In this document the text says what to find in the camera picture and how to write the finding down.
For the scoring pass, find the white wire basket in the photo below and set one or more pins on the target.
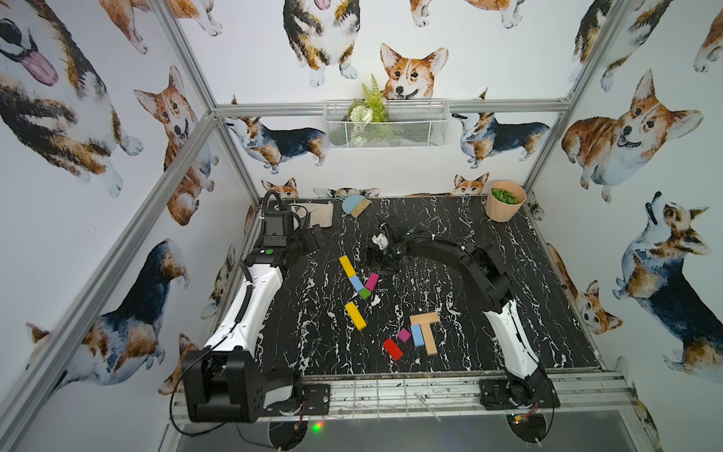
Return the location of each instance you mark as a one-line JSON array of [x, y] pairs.
[[412, 124]]

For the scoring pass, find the beige work glove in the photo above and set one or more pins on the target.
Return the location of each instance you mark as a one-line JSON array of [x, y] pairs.
[[312, 214]]

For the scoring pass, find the magenta rectangular block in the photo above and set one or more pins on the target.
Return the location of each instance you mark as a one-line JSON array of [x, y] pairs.
[[372, 281]]

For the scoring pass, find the pink pot with greens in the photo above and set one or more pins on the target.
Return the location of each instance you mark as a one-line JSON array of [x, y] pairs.
[[505, 200]]

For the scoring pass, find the light blue rectangular block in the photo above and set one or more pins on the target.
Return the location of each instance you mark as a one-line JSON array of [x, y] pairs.
[[417, 336]]

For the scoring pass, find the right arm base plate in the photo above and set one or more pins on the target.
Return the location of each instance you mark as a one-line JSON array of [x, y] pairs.
[[507, 395]]

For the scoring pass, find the red block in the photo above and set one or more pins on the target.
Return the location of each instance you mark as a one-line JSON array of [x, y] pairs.
[[392, 349]]

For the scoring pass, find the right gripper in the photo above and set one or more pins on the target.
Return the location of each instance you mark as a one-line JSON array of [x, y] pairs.
[[374, 252]]

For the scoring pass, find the long yellow block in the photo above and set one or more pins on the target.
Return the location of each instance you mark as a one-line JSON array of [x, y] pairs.
[[356, 316]]

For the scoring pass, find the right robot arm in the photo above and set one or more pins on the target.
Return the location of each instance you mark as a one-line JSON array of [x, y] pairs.
[[486, 280]]

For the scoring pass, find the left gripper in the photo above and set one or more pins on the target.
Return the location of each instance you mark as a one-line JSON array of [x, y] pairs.
[[313, 236]]

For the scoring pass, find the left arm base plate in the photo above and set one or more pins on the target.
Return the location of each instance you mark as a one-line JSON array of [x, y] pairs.
[[314, 400]]

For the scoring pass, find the small green block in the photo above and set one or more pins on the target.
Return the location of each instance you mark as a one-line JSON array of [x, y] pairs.
[[365, 293]]

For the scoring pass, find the green fern plant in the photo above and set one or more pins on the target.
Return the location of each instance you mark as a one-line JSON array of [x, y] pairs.
[[367, 117]]

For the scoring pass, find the long natural wood block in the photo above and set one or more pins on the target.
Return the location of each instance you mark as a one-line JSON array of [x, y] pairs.
[[428, 318]]

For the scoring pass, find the small magenta block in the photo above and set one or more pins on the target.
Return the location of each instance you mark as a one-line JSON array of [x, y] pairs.
[[404, 335]]

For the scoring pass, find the small light blue block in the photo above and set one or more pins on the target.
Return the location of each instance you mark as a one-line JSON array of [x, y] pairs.
[[357, 283]]

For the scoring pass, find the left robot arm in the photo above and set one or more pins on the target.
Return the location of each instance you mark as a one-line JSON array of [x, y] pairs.
[[222, 382]]

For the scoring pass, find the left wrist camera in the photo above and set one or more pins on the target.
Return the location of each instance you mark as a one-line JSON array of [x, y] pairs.
[[278, 222]]

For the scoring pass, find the short yellow block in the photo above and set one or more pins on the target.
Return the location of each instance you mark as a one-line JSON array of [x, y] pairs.
[[347, 266]]

